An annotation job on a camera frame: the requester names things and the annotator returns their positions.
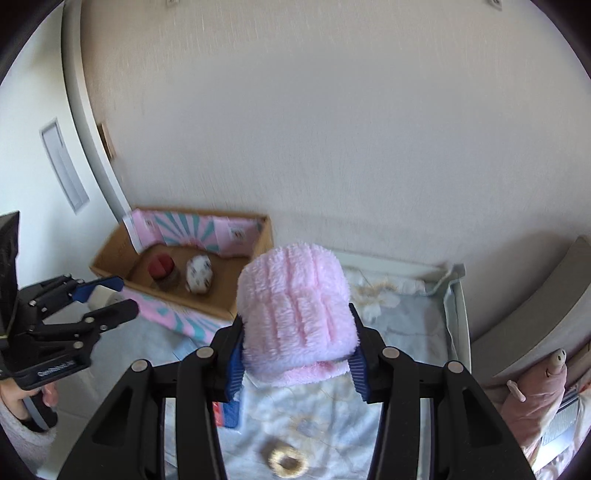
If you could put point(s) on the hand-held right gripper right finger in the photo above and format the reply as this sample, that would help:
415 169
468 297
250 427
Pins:
361 374

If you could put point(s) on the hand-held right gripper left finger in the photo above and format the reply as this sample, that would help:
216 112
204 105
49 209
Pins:
234 369

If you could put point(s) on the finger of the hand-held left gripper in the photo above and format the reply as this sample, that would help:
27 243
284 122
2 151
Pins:
99 287
113 314

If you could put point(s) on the small white object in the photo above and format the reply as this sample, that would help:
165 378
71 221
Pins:
104 297

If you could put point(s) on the pink fluffy cloth roll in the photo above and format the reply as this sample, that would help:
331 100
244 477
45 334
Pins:
295 314

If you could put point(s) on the cardboard box with pink lining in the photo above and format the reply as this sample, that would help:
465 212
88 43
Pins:
184 258

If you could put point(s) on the person's left forearm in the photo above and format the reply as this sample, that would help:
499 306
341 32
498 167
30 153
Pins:
21 443

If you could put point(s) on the person's left hand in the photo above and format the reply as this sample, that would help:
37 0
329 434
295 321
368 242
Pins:
48 399

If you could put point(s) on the light blue printed blanket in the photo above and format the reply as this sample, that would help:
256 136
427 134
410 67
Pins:
332 369

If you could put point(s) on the red and blue packet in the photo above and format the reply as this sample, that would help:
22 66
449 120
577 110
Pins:
227 414

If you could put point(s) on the red and brown toy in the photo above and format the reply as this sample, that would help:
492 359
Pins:
162 271

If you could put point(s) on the white speckled plush toy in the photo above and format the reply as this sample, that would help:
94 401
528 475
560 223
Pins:
199 273

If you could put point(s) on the pink plush toy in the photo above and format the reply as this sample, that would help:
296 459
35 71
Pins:
535 397

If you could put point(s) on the grey wall panel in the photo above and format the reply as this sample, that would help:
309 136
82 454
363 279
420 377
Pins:
64 164

